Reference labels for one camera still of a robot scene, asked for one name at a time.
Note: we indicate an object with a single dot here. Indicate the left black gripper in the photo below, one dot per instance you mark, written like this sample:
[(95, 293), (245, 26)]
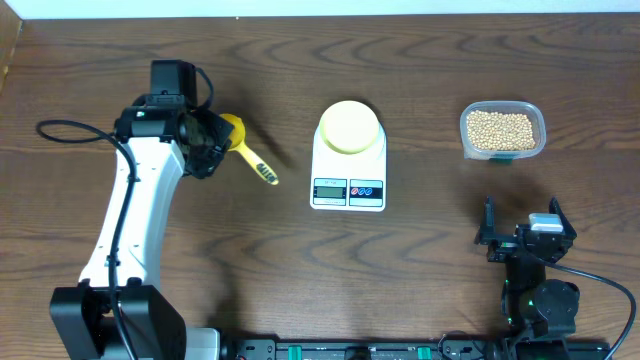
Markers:
[(211, 145)]

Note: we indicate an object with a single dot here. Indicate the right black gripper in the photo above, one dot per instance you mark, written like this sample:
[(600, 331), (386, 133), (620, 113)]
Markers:
[(569, 235)]

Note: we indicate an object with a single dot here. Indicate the yellow measuring scoop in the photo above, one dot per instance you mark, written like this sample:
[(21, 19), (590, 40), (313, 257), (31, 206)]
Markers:
[(238, 144)]

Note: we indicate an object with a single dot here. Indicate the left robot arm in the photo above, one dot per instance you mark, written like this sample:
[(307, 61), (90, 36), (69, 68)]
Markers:
[(117, 310)]

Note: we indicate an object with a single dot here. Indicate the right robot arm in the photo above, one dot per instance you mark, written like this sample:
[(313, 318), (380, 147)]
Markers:
[(540, 311)]

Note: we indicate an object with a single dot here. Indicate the pale yellow bowl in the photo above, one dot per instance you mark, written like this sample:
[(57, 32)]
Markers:
[(349, 127)]

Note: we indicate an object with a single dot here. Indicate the white digital kitchen scale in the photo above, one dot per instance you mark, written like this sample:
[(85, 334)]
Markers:
[(349, 182)]

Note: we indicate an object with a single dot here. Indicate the clear plastic container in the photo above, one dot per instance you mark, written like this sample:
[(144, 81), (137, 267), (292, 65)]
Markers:
[(507, 107)]

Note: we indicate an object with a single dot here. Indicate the soybeans pile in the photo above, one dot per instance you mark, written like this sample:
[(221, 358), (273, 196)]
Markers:
[(500, 131)]

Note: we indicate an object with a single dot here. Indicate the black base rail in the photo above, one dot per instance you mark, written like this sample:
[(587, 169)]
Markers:
[(454, 348)]

